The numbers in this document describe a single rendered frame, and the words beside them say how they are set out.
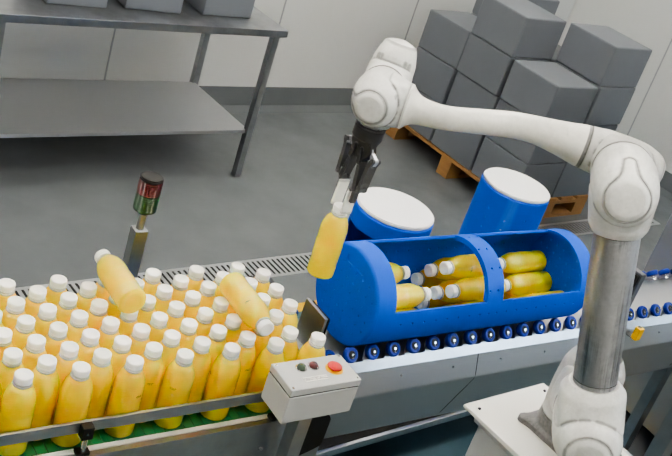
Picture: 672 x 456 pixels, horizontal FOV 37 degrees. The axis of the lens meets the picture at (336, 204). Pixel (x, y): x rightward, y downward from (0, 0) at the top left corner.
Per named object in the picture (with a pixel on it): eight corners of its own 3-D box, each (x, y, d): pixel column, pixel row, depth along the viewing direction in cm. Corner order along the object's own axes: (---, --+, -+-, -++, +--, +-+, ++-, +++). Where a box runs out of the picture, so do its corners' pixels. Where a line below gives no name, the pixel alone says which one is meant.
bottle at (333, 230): (328, 284, 252) (350, 220, 244) (302, 274, 253) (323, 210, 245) (335, 272, 258) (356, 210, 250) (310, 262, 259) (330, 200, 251)
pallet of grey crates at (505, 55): (580, 213, 676) (655, 50, 625) (502, 222, 624) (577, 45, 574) (463, 131, 752) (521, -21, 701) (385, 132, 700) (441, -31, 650)
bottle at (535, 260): (547, 249, 322) (507, 253, 311) (548, 271, 322) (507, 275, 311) (531, 249, 327) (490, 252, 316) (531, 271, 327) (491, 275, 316)
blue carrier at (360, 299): (571, 334, 322) (609, 261, 309) (356, 368, 269) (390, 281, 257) (515, 282, 341) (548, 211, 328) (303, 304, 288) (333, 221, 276)
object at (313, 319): (319, 355, 273) (332, 318, 267) (312, 356, 271) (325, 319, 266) (301, 333, 279) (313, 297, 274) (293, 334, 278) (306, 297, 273)
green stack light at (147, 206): (160, 214, 267) (164, 198, 265) (138, 215, 263) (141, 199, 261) (150, 202, 271) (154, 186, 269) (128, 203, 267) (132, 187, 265)
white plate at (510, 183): (563, 203, 395) (562, 205, 395) (523, 168, 415) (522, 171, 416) (510, 200, 381) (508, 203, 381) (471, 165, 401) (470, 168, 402)
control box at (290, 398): (349, 411, 243) (362, 378, 238) (280, 424, 231) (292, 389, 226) (328, 385, 250) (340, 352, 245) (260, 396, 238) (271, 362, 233)
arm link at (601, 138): (595, 114, 230) (597, 130, 218) (671, 140, 229) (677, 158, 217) (574, 164, 236) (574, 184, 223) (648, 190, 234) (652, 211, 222)
